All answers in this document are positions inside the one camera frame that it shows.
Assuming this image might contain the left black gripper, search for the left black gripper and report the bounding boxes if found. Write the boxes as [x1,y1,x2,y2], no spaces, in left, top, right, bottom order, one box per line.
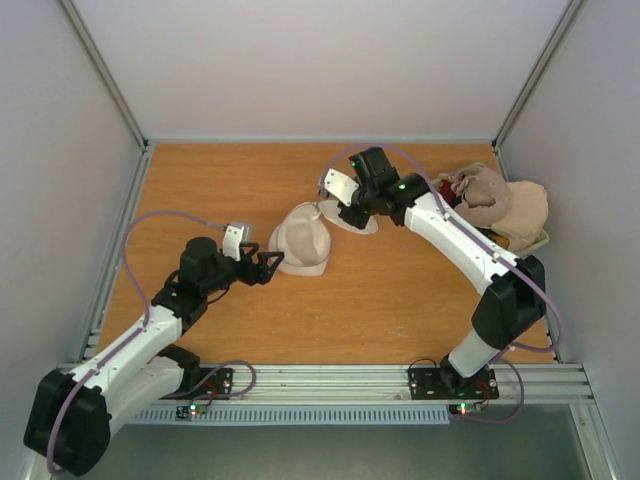
[203,242,285,297]

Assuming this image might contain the pale pink lace bra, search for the pale pink lace bra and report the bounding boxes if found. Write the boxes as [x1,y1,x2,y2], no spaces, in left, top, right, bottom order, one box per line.
[437,167,512,229]

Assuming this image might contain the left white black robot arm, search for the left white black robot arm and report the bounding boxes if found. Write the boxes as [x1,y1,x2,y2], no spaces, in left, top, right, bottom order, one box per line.
[23,227,285,476]

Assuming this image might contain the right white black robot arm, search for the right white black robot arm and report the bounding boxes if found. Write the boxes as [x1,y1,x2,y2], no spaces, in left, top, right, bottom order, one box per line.
[319,146,547,397]

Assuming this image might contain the beige bra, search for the beige bra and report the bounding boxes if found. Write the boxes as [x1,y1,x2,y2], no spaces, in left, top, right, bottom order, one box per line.
[490,181,549,254]

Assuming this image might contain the red garment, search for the red garment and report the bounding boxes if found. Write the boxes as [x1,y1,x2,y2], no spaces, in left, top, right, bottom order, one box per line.
[438,179,461,208]

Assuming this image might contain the yellow garment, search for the yellow garment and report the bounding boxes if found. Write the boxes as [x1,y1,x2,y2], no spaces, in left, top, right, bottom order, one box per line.
[487,231,510,250]

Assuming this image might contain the left circuit board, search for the left circuit board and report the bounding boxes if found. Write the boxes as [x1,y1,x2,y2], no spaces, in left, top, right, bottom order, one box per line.
[175,403,208,420]

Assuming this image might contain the circuit board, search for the circuit board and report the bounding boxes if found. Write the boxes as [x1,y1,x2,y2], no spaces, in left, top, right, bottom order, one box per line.
[449,401,489,416]
[175,403,208,420]

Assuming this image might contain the green perforated plastic basket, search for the green perforated plastic basket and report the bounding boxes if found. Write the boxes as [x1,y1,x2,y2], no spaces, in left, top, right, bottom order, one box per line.
[455,165,549,255]

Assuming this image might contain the right circuit board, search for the right circuit board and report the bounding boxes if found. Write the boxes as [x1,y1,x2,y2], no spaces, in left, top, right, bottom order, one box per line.
[449,401,489,416]

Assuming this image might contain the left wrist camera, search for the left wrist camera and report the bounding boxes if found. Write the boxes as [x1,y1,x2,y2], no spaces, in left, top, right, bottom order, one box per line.
[222,222,251,261]

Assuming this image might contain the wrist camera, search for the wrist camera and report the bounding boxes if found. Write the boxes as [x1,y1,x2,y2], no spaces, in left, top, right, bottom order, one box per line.
[319,168,360,207]
[222,222,251,261]

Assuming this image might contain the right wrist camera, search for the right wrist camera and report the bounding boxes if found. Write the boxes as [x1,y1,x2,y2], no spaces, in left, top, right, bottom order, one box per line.
[319,168,360,207]

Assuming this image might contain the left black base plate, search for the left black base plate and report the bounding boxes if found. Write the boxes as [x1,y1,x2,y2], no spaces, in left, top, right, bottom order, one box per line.
[166,367,234,400]

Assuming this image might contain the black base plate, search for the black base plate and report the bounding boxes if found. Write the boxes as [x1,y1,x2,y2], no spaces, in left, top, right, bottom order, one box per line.
[166,367,234,400]
[407,364,500,401]

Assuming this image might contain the left aluminium side rail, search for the left aluminium side rail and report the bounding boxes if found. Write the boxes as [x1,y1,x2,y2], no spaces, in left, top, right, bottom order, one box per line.
[76,142,155,361]

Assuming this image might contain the grey slotted cable duct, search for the grey slotted cable duct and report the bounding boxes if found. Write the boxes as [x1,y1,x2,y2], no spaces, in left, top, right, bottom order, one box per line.
[133,404,450,427]

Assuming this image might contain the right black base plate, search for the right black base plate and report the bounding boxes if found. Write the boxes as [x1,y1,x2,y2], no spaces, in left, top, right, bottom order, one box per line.
[407,364,500,401]

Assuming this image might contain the aluminium front rail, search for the aluminium front rail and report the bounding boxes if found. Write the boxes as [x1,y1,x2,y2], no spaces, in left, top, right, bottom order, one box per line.
[47,363,594,404]

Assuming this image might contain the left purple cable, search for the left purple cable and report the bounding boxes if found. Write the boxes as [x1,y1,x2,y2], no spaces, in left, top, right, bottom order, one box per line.
[45,210,229,475]

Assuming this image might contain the left aluminium frame post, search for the left aluminium frame post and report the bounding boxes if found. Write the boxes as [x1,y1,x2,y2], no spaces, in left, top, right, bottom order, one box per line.
[57,0,149,151]

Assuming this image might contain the aluminium frame post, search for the aluminium frame post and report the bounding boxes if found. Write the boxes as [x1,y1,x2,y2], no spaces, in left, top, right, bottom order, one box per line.
[57,0,149,151]
[492,0,586,151]

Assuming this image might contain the right aluminium frame post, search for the right aluminium frame post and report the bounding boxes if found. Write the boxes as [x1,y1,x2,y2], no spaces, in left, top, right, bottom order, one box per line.
[492,0,586,151]

